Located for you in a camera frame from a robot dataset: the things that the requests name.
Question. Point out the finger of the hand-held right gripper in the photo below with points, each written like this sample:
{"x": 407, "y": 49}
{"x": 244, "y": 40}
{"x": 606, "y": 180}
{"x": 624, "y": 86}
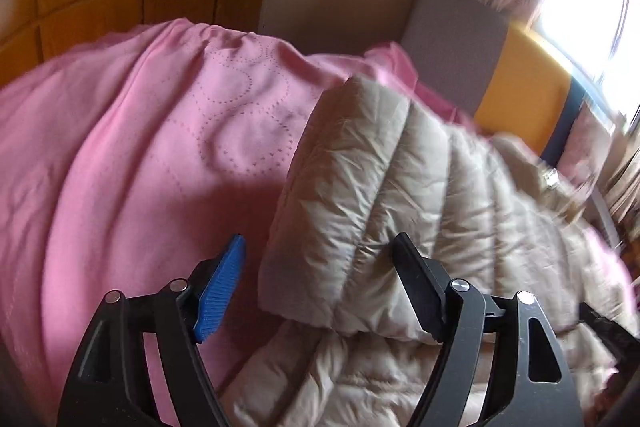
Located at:
{"x": 607, "y": 324}

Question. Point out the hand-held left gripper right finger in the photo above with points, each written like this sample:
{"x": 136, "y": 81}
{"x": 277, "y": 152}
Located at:
{"x": 417, "y": 287}

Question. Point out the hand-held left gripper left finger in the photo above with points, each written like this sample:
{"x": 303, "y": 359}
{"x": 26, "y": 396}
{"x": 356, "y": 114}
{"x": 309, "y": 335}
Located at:
{"x": 220, "y": 287}

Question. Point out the beige puffer jacket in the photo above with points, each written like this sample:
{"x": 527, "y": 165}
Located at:
{"x": 400, "y": 167}

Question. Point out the pink quilted blanket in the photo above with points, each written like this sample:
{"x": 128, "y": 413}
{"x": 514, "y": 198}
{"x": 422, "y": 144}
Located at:
{"x": 125, "y": 167}

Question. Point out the pale pink pillow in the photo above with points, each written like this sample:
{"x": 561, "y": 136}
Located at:
{"x": 585, "y": 147}

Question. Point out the grey yellow blue headboard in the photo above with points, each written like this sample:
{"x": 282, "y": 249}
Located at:
{"x": 515, "y": 72}

